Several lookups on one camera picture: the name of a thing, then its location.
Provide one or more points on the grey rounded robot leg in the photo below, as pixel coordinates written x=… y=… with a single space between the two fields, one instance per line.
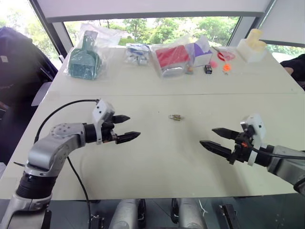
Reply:
x=190 y=213
x=125 y=214

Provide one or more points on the small colourful toy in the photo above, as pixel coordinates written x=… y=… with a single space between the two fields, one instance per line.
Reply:
x=189 y=69

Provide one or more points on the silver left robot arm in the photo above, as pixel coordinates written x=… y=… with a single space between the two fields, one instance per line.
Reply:
x=45 y=148

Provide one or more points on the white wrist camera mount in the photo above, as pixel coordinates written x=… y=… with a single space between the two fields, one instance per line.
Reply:
x=101 y=111
x=256 y=125

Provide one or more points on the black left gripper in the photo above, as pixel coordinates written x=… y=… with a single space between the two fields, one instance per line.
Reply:
x=107 y=134

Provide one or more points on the red item in plastic bag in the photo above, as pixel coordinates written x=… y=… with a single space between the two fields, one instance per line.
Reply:
x=171 y=56

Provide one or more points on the small orange object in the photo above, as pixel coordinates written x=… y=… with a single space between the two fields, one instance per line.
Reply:
x=226 y=67

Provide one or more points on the small brass padlock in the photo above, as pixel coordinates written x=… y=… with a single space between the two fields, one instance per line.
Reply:
x=173 y=117

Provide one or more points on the bag of white blue items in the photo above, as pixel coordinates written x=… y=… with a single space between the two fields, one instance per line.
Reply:
x=137 y=53

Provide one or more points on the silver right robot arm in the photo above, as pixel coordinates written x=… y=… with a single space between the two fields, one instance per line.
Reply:
x=283 y=164

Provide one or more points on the black bracket under table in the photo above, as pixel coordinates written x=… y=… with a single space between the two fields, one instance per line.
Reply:
x=230 y=215
x=96 y=221

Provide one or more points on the grey chair armrest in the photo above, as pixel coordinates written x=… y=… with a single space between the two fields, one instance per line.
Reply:
x=41 y=94

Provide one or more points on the dark-clothed person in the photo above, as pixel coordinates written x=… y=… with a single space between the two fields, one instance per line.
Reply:
x=295 y=66

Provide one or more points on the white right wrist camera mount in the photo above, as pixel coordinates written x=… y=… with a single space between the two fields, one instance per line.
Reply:
x=256 y=125

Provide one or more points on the pink round disc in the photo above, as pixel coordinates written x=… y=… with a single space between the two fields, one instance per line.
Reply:
x=213 y=64

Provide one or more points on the dark purple chair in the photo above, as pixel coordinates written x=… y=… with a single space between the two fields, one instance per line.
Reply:
x=16 y=71

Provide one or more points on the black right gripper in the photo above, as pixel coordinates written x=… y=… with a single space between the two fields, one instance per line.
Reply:
x=241 y=149

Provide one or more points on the small black box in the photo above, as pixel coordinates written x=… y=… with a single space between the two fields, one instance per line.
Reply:
x=208 y=69

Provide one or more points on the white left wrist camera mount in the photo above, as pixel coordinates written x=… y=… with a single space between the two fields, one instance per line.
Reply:
x=101 y=111

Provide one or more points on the teal dustpan in plastic bag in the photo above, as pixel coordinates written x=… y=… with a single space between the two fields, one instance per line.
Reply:
x=82 y=62

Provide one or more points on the purple and white box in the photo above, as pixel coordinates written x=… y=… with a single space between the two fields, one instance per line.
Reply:
x=201 y=56

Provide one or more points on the white holder with cream cylinders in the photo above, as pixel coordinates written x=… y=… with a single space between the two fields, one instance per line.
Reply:
x=252 y=48

